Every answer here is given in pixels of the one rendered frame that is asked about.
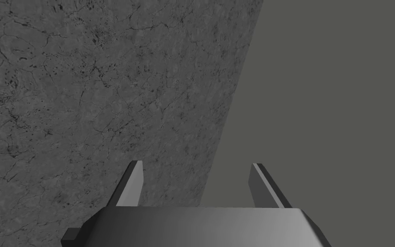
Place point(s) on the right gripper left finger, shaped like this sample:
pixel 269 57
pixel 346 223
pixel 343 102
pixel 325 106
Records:
pixel 130 187

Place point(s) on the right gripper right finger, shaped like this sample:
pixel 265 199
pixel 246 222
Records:
pixel 266 192

